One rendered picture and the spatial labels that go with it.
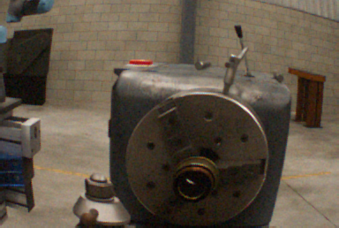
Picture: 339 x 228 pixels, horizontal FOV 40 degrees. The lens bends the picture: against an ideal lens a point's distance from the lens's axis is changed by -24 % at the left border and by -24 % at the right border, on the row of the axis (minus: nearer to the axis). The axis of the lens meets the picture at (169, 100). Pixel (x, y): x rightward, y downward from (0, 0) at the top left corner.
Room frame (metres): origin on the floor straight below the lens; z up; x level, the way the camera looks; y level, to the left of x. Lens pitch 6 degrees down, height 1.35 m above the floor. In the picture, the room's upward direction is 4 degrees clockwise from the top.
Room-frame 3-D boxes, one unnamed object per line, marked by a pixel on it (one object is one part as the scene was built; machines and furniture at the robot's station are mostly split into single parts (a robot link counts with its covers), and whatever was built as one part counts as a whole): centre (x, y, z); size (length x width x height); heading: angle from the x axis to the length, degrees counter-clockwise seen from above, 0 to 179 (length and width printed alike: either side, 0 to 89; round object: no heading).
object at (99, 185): (0.64, 0.08, 1.17); 0.04 x 0.04 x 0.03
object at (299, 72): (10.02, -2.67, 0.50); 1.61 x 0.44 x 1.00; 7
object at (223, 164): (1.15, -0.16, 1.08); 0.12 x 0.11 x 0.05; 83
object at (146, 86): (1.63, -0.11, 1.06); 0.59 x 0.48 x 0.39; 173
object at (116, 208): (0.64, 0.08, 1.13); 0.08 x 0.08 x 0.03
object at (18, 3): (1.64, 0.56, 1.46); 0.11 x 0.08 x 0.11; 68
